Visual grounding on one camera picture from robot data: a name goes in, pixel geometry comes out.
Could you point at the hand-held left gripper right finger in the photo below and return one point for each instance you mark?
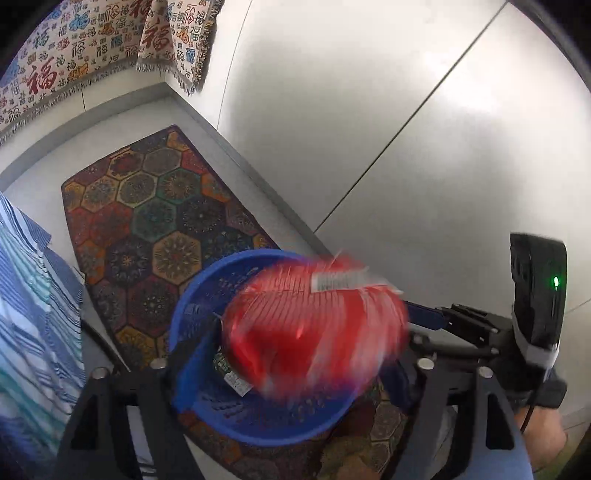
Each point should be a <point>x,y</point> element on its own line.
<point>397,383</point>

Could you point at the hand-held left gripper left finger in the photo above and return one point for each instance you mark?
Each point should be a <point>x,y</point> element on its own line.
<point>191,369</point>

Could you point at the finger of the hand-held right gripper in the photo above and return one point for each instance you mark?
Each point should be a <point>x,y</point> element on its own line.
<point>461,350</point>
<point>425,316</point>

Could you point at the blue plastic basket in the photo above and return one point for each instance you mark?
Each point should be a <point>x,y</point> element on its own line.
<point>277,424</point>

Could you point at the red foil wrapper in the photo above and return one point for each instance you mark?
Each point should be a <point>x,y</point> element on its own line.
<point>300,332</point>

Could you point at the person's right forearm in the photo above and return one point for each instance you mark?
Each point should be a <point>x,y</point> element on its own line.
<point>545,438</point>

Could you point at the hexagon patterned rug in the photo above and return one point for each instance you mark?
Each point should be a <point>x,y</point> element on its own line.
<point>138,207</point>

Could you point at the striped tablecloth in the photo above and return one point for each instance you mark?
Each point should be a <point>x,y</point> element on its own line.
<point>27,300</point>

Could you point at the white base cabinets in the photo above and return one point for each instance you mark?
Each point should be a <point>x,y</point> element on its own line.
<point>369,115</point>

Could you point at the small printed blanket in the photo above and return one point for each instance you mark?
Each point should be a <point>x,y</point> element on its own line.
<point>180,37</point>

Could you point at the large printed blanket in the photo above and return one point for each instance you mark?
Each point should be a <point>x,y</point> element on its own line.
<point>69,50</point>

